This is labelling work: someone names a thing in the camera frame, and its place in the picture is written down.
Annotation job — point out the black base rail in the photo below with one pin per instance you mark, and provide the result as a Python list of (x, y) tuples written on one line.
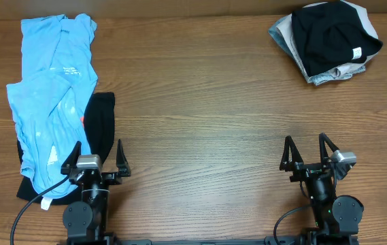
[(269, 240)]

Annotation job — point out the black garment with logo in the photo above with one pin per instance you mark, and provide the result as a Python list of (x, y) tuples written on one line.
[(99, 126)]

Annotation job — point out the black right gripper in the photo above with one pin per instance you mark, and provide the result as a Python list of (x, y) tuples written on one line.
[(309, 167)]

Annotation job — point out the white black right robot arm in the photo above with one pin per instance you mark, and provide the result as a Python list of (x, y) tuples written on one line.
[(336, 217)]

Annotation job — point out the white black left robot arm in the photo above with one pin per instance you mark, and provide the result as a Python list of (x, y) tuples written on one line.
[(86, 219)]

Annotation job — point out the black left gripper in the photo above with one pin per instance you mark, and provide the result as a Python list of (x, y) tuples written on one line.
[(110, 174)]

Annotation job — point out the light blue t-shirt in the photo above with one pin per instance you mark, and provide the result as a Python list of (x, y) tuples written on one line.
[(48, 105)]

